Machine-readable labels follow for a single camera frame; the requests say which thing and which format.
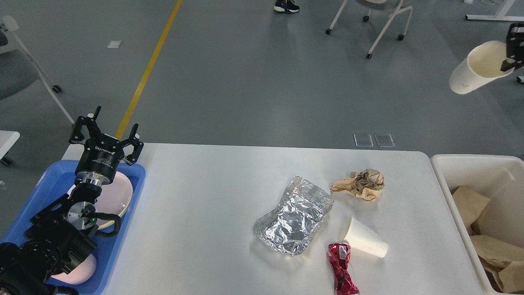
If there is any grey chair left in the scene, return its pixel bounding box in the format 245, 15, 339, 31
0, 16, 74, 125

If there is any white paper on floor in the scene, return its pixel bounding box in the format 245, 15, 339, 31
106, 40, 123, 49

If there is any crushed red can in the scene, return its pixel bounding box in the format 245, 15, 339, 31
327, 243, 360, 295

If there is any pink plate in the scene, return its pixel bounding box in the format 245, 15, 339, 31
65, 172, 133, 230

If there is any crumpled aluminium foil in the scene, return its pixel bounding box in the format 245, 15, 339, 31
253, 175, 334, 256

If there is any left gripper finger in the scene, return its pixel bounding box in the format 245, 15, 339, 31
68, 106, 103, 145
117, 123, 144, 166

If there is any white paper cup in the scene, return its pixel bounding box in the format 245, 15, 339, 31
342, 217, 389, 258
449, 41, 513, 95

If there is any blue plastic tray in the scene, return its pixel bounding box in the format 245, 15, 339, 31
1, 159, 146, 295

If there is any brown paper ball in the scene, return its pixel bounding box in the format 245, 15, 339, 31
330, 168, 385, 202

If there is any brown paper bag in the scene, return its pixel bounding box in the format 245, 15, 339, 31
452, 186, 492, 236
470, 235, 524, 294

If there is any white table frame corner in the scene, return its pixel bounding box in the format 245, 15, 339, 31
464, 0, 524, 22

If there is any white side table left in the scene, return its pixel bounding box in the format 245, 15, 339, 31
0, 130, 20, 166

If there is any white plastic bin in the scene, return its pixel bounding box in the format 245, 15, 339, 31
430, 154, 524, 295

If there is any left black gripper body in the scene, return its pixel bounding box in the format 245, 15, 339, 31
75, 137, 124, 185

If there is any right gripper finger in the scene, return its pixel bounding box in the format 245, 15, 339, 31
500, 23, 524, 72

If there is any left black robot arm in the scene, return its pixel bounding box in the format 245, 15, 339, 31
1, 106, 144, 295

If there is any left clear floor plate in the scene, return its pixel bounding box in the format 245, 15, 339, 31
353, 133, 374, 149

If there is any white chair top right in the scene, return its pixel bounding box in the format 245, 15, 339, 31
325, 0, 414, 59

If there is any pink mug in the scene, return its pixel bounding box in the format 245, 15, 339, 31
51, 254, 97, 285

